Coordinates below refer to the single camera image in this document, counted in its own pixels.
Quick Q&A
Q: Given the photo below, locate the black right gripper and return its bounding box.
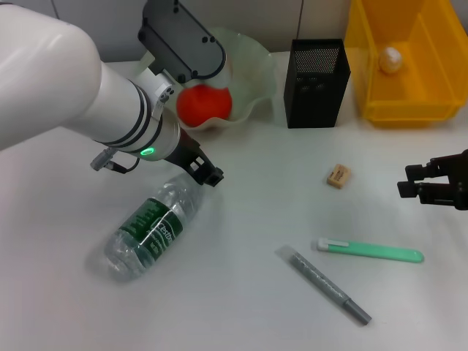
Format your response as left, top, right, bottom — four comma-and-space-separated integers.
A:
397, 148, 468, 211

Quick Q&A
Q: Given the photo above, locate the clear green-label water bottle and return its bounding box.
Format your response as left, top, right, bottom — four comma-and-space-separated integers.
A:
104, 171, 205, 282

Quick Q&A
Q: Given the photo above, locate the pale green wavy glass bowl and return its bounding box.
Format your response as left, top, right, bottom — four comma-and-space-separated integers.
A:
140, 26, 275, 132

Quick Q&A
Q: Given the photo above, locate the grey marker pen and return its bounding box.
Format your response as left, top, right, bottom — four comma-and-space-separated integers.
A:
274, 245, 373, 325

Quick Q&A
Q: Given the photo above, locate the yellow plastic bin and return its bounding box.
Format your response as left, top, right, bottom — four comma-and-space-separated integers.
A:
344, 0, 464, 129

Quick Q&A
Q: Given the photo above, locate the tan eraser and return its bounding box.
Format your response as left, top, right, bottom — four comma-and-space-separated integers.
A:
324, 163, 354, 190

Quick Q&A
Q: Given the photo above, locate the black mesh pen holder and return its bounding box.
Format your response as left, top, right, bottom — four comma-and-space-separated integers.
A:
284, 38, 352, 129

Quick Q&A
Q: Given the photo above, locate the orange fruit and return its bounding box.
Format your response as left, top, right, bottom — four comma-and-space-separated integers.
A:
175, 83, 233, 127

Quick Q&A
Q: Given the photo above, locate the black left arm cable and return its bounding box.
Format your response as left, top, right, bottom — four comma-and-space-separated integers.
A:
91, 148, 142, 173

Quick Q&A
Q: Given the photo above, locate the white paper ball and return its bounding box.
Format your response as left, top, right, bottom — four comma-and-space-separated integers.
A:
378, 46, 403, 74

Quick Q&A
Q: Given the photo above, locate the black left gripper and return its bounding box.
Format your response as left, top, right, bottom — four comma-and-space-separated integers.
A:
166, 130, 224, 187

